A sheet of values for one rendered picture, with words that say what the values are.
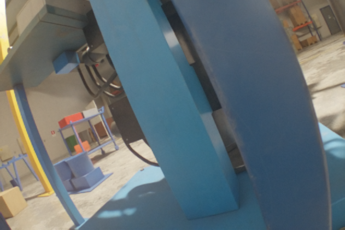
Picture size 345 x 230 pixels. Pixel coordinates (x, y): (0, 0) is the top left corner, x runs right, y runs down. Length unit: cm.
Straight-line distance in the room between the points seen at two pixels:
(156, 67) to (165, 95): 8
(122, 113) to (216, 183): 51
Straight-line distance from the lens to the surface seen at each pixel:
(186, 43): 98
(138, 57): 56
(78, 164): 220
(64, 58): 117
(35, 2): 94
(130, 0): 61
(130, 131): 88
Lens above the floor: 52
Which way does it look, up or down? 1 degrees down
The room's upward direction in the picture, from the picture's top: 24 degrees counter-clockwise
